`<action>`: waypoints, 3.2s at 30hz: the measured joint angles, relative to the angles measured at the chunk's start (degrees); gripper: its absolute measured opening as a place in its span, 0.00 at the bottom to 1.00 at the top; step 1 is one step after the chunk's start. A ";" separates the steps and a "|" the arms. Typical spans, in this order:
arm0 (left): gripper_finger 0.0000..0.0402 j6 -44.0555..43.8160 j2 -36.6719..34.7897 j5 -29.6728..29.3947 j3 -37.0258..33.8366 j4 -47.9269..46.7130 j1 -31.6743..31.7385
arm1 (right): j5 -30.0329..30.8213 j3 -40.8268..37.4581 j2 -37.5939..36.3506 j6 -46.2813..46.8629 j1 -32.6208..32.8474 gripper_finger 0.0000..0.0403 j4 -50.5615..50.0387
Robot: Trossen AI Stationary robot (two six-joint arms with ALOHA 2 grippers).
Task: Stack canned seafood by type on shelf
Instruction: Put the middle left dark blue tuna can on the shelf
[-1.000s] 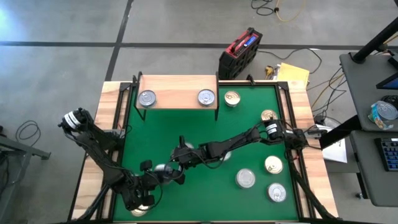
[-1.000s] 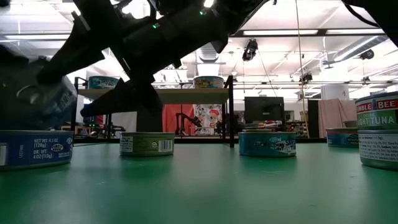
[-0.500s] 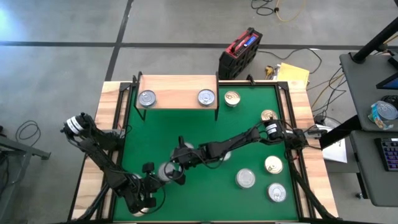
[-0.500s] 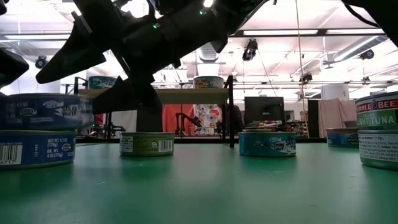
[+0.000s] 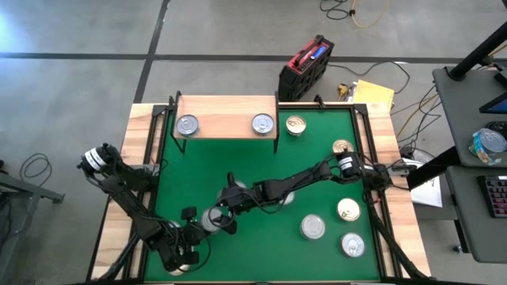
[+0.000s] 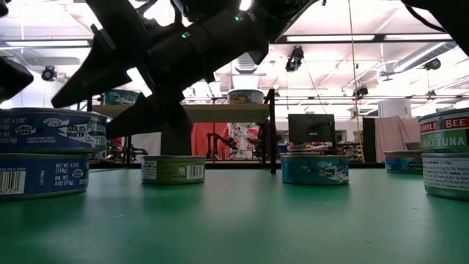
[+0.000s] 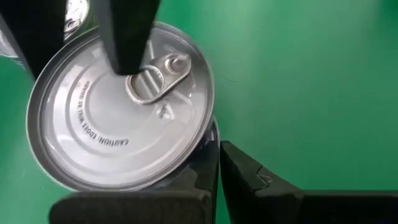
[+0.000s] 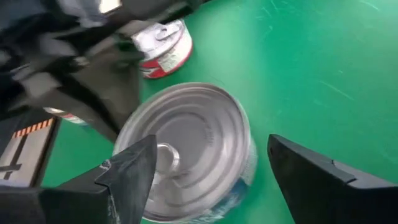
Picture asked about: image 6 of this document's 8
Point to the black ceiling spotlight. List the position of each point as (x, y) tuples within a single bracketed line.
[(48, 73), (433, 64), (361, 91), (295, 58)]

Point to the green barcode label can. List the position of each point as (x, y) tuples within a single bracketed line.
[(168, 170)]

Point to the slim silver ventilation duct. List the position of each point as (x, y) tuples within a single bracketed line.
[(421, 58)]

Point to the teal chunk light tuna can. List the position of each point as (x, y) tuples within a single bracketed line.
[(315, 170)]

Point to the teal white label tuna can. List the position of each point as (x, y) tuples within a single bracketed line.
[(122, 98)]

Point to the gold lid teal label can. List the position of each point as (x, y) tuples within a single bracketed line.
[(401, 163)]

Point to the white round pillar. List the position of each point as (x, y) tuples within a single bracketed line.
[(395, 106)]

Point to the blue barcode tuna can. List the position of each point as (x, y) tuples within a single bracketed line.
[(44, 176)]

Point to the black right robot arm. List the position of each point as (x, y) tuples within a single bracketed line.
[(447, 18)]

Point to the black panel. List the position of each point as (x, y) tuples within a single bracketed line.
[(176, 146)]

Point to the wooden shelf with black legs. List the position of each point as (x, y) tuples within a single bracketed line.
[(227, 113)]

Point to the pink hanging cloth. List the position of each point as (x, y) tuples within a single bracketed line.
[(395, 135)]

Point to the orange red cloth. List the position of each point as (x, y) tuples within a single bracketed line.
[(199, 139)]

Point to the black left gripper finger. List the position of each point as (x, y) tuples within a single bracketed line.
[(14, 78)]

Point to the white panel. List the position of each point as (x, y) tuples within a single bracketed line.
[(146, 146)]

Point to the white LED light bar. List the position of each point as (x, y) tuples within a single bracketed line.
[(329, 37), (417, 36), (47, 43)]

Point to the black metal table frame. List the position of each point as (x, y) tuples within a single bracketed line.
[(238, 165)]

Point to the green nutrition label can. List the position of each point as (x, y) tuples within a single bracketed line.
[(447, 176)]

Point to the black monitor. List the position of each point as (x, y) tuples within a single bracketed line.
[(311, 128)]

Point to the black background robot arm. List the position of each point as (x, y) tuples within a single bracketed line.
[(220, 141)]

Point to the green table mat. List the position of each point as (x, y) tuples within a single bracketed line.
[(234, 227)]

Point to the Bumble Bee light tuna can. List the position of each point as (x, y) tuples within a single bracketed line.
[(445, 132)]

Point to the light blue cartoon label can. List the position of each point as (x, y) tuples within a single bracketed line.
[(245, 97)]

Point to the blue albacore solid white can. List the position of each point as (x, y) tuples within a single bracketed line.
[(44, 130)]

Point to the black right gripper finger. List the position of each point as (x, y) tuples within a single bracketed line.
[(95, 80), (154, 117)]

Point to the wide silver ventilation duct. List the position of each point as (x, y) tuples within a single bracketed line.
[(245, 78)]

